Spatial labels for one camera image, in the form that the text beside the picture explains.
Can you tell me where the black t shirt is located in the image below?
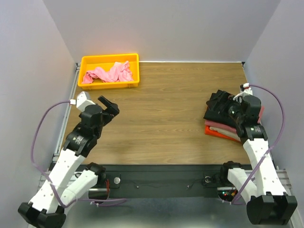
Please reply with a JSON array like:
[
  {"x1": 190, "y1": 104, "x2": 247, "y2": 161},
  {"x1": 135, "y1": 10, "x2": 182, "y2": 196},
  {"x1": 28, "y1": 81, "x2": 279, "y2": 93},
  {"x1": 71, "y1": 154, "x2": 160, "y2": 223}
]
[{"x1": 204, "y1": 90, "x2": 235, "y2": 128}]

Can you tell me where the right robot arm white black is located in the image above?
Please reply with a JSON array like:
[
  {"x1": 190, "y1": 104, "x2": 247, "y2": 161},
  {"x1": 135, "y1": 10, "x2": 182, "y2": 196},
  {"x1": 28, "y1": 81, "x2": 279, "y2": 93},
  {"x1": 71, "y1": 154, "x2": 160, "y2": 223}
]
[{"x1": 208, "y1": 91, "x2": 297, "y2": 225}]

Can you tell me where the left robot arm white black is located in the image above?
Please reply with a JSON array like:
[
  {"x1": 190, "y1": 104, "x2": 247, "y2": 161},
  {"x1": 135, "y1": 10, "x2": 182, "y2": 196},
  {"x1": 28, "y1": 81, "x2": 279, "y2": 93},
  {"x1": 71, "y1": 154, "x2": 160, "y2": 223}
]
[{"x1": 18, "y1": 92, "x2": 120, "y2": 228}]

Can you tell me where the folded dusty red t shirt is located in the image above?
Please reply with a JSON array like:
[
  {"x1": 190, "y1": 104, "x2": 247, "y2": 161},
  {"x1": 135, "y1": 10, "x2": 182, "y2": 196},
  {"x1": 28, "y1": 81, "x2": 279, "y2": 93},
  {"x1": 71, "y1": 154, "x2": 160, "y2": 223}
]
[{"x1": 205, "y1": 106, "x2": 265, "y2": 134}]

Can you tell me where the folded cream t shirt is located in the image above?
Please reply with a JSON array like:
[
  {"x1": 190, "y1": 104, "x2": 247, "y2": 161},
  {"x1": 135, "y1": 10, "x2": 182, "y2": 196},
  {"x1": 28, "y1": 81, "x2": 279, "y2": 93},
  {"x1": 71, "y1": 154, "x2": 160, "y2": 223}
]
[{"x1": 210, "y1": 127, "x2": 240, "y2": 141}]

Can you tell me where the pink crumpled t shirt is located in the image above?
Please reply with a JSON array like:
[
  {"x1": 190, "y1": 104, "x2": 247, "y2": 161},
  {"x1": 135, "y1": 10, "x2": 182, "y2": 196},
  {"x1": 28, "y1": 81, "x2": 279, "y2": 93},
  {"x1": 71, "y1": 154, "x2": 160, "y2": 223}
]
[{"x1": 82, "y1": 61, "x2": 133, "y2": 84}]

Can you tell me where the folded orange t shirt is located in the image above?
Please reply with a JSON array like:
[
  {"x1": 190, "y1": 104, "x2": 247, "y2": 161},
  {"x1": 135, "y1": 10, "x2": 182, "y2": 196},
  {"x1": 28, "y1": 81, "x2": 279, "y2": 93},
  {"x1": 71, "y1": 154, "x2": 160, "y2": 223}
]
[{"x1": 205, "y1": 125, "x2": 239, "y2": 142}]

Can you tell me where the yellow plastic bin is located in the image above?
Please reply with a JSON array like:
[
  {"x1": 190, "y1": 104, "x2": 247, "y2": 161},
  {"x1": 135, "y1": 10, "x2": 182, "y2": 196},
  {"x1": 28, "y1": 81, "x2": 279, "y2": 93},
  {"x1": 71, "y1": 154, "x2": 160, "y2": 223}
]
[{"x1": 77, "y1": 53, "x2": 140, "y2": 90}]

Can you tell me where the left white knob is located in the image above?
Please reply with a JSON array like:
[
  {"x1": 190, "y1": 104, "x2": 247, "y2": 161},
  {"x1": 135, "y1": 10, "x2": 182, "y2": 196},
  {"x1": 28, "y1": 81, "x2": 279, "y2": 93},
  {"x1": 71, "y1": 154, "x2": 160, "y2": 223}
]
[{"x1": 114, "y1": 177, "x2": 121, "y2": 184}]

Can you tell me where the right silver knob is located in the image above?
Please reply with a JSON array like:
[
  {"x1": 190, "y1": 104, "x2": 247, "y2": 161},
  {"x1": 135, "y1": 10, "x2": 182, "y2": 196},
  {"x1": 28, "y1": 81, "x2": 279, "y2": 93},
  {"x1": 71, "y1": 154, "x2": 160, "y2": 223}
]
[{"x1": 204, "y1": 176, "x2": 212, "y2": 183}]

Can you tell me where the electronics board with leds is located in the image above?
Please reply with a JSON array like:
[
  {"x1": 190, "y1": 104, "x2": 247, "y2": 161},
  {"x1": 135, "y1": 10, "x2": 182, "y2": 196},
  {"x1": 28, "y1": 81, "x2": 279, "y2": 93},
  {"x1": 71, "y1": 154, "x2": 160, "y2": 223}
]
[{"x1": 222, "y1": 188, "x2": 238, "y2": 199}]

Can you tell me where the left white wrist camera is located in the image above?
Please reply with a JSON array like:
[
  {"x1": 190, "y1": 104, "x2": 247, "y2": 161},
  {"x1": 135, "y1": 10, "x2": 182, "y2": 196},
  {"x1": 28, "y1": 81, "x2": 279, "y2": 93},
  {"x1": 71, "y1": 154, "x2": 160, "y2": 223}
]
[{"x1": 69, "y1": 91, "x2": 95, "y2": 112}]

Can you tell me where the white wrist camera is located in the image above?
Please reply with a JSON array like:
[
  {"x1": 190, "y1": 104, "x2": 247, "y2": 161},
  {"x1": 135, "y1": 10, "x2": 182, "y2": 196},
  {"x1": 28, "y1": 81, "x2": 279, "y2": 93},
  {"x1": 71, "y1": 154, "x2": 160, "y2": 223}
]
[
  {"x1": 233, "y1": 83, "x2": 253, "y2": 103},
  {"x1": 69, "y1": 91, "x2": 95, "y2": 112}
]

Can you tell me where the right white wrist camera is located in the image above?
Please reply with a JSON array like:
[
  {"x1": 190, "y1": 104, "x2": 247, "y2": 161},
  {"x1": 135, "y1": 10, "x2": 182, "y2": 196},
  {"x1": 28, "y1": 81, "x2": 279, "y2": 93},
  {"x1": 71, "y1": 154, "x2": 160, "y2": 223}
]
[{"x1": 233, "y1": 83, "x2": 253, "y2": 103}]

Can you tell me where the aluminium left side rail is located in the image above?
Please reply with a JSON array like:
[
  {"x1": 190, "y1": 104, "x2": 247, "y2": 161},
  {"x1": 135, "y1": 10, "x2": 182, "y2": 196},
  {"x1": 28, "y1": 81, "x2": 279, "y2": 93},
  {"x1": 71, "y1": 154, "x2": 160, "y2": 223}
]
[{"x1": 52, "y1": 62, "x2": 81, "y2": 163}]

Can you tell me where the aluminium rail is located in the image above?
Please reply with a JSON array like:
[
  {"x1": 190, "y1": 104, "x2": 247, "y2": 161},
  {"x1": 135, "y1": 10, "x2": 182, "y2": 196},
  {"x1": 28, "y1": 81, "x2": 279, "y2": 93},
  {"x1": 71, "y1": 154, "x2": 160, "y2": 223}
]
[
  {"x1": 38, "y1": 170, "x2": 292, "y2": 190},
  {"x1": 52, "y1": 62, "x2": 81, "y2": 163}
]

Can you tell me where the aluminium front rail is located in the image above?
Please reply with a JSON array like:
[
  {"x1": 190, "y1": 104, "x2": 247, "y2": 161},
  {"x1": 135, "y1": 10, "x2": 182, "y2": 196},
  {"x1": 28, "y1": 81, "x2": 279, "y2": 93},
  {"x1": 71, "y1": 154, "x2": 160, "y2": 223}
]
[{"x1": 38, "y1": 170, "x2": 292, "y2": 190}]

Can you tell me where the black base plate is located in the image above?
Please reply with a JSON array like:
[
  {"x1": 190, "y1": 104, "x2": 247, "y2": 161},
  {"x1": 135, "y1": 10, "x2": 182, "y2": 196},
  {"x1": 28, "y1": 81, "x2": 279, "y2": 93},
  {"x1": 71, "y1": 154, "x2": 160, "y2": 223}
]
[{"x1": 48, "y1": 163, "x2": 278, "y2": 199}]

